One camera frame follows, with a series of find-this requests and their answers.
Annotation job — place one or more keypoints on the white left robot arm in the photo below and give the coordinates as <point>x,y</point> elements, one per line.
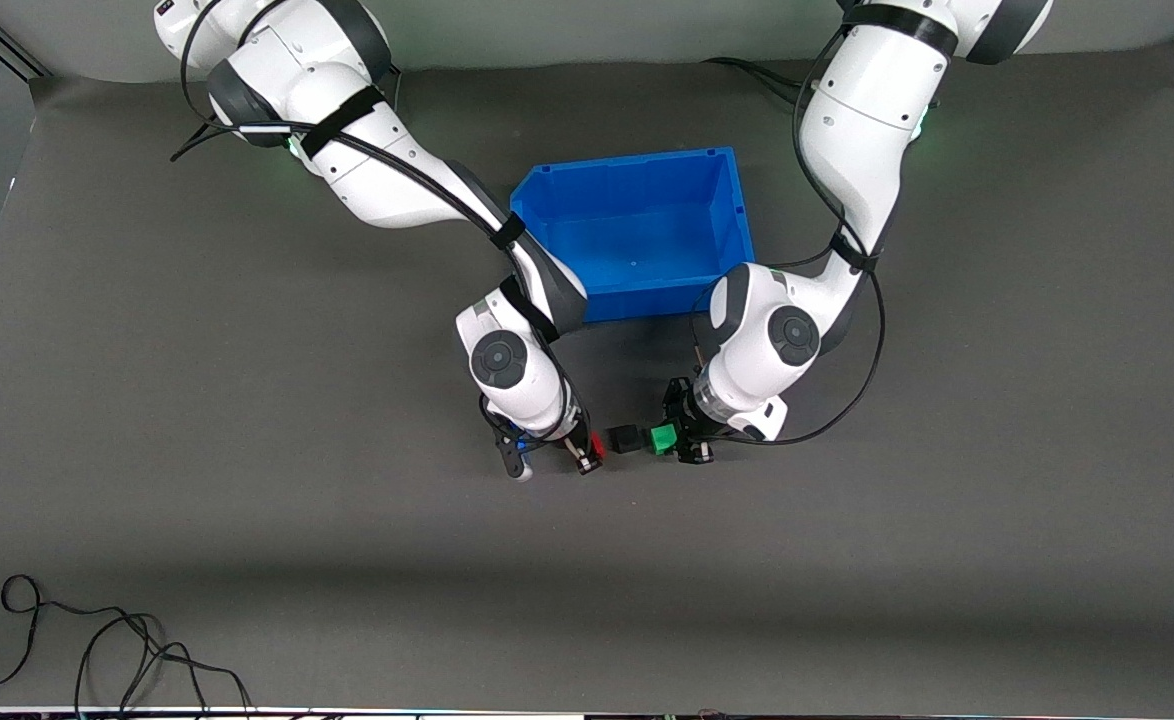
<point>867,120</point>

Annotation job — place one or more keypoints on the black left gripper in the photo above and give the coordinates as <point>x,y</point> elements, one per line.
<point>685,412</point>

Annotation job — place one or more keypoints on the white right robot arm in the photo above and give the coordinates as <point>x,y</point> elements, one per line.
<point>387,180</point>

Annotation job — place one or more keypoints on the small red cube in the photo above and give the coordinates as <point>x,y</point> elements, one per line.
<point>596,446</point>

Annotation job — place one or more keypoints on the dark grey table mat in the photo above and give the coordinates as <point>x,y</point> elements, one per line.
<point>587,560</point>

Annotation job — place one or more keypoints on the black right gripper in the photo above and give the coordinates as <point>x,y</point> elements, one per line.
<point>573,443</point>

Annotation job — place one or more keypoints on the blue plastic storage bin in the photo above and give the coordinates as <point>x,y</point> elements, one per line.
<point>647,230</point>

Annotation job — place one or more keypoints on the small green cube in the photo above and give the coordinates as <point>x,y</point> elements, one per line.
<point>663,439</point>

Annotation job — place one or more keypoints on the small black cube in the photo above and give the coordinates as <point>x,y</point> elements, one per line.
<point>626,438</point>

